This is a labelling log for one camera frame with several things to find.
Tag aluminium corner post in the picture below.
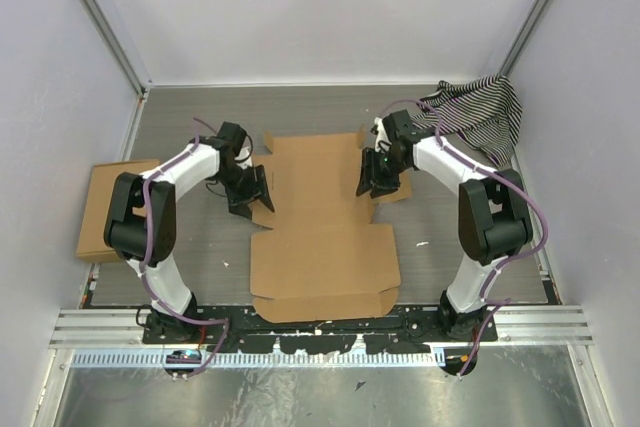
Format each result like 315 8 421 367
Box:
499 0 553 77
80 0 147 97

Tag folded brown cardboard box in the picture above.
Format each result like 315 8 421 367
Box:
76 159 160 264

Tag left aluminium corner post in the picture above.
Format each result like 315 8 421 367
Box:
80 0 147 97

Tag brown cardboard box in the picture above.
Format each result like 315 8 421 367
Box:
249 129 401 324
76 159 160 264

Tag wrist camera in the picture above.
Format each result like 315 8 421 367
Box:
217 121 247 156
382 110 428 145

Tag right aluminium corner post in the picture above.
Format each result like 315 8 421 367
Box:
499 0 553 77

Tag slotted cable duct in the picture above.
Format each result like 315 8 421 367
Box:
70 348 445 369

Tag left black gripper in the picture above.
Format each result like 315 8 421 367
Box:
214 164 275 221

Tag striped cloth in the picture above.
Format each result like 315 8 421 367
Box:
412 75 523 167

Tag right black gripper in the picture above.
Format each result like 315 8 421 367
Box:
358 147 411 199

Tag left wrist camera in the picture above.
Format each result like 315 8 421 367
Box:
217 121 247 156

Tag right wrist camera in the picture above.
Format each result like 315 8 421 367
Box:
382 110 428 145

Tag aluminium front rail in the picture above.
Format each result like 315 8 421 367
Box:
50 304 593 348

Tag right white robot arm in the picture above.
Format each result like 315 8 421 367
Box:
356 137 532 342

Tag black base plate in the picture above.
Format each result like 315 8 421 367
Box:
137 304 497 354

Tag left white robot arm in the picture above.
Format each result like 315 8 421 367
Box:
104 136 275 344

